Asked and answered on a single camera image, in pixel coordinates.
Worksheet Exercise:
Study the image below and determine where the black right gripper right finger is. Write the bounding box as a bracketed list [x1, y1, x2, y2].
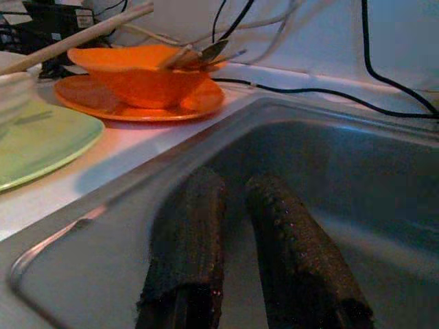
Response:
[244, 173, 375, 329]

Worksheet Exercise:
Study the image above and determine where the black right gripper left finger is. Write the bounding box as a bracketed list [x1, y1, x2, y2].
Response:
[135, 166, 228, 329]

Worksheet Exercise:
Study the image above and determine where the light green plate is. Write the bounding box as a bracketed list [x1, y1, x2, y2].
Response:
[0, 99, 106, 193]

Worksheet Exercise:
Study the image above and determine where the wooden chopstick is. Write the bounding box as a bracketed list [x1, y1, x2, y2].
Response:
[0, 0, 154, 68]
[0, 6, 154, 75]

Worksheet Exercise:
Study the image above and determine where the white bowl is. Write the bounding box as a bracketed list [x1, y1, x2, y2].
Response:
[0, 51, 35, 133]

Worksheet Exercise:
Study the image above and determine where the stainless steel sink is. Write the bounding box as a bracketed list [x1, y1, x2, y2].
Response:
[0, 97, 439, 329]

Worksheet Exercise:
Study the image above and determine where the orange bowl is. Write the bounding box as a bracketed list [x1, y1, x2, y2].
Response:
[67, 44, 229, 110]

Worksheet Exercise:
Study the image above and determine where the orange plate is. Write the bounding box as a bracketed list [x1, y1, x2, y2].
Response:
[54, 73, 226, 123]

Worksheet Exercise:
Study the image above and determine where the metal spoon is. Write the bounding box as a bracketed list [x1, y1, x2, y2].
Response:
[191, 38, 230, 68]

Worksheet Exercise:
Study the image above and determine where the black adapter box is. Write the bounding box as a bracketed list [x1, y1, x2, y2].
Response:
[22, 0, 95, 38]

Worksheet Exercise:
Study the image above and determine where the black power strip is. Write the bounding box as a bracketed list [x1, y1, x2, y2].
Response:
[0, 20, 75, 79]

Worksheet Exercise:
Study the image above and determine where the thin black cable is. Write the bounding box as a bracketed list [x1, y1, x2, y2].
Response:
[361, 0, 439, 116]
[209, 77, 439, 120]

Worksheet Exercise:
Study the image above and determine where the white cable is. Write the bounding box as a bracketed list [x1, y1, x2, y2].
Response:
[190, 0, 305, 66]

